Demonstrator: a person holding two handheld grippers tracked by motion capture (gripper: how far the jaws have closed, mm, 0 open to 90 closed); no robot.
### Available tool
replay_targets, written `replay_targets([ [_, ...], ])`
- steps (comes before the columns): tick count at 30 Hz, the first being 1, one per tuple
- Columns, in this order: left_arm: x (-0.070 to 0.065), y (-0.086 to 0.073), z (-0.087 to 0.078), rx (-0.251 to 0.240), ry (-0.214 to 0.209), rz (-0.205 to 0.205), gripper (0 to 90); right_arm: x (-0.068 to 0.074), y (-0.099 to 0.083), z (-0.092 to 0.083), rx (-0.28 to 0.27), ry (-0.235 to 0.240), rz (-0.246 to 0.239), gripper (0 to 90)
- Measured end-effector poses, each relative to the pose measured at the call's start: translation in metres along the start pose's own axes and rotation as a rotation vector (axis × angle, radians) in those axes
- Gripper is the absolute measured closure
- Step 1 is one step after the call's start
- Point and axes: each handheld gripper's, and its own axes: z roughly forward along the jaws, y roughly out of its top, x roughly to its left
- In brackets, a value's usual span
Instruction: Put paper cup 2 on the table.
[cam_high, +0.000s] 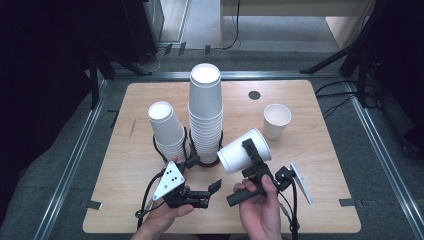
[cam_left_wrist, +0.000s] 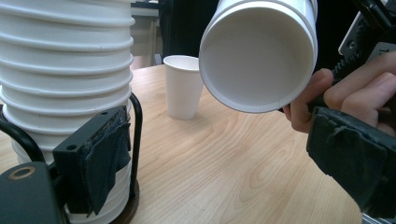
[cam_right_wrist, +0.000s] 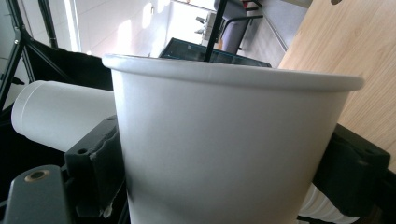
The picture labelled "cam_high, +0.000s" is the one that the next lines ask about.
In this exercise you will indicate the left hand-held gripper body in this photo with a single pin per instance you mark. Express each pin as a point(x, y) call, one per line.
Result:
point(171, 180)

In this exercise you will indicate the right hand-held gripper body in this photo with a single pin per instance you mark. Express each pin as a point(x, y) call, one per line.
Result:
point(283, 178)

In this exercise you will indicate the white paper cup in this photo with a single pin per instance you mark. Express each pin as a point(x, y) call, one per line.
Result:
point(275, 128)
point(233, 156)

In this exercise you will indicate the tall stack of white cups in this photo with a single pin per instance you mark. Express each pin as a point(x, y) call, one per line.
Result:
point(205, 103)

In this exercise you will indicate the person's left hand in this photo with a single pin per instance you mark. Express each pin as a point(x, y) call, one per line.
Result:
point(166, 216)

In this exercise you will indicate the person's right hand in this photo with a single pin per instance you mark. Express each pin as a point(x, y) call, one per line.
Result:
point(260, 216)

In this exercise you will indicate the short stack of white cups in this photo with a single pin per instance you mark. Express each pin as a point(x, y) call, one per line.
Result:
point(166, 130)

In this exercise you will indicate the black round table grommet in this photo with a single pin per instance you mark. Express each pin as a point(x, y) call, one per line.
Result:
point(254, 95)

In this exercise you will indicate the grey tape strip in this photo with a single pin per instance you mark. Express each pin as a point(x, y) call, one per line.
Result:
point(94, 205)
point(347, 202)

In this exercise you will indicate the black tripod stand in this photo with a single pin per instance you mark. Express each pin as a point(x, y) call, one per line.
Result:
point(362, 80)
point(94, 86)

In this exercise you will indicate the black cabinet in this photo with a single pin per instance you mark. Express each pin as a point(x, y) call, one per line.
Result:
point(140, 30)

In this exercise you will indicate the light wooden cabinet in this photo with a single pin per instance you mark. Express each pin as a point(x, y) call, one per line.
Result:
point(340, 30)

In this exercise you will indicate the black curtain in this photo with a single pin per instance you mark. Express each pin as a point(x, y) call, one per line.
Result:
point(403, 66)
point(40, 83)

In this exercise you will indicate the aluminium frame rail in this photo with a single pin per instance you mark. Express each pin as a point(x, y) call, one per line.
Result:
point(379, 150)
point(80, 150)

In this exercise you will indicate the small black bracket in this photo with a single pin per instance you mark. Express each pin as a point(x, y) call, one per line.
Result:
point(182, 48)
point(168, 49)
point(207, 49)

